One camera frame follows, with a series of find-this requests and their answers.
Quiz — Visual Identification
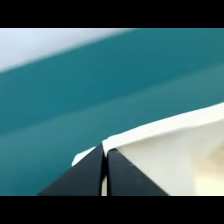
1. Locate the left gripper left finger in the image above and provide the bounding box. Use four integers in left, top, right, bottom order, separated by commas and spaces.
37, 143, 104, 197

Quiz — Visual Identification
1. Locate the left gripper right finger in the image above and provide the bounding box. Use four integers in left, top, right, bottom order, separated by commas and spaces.
106, 148, 170, 197

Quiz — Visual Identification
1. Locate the cream white shirt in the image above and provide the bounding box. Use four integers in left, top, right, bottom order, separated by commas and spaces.
71, 101, 224, 197

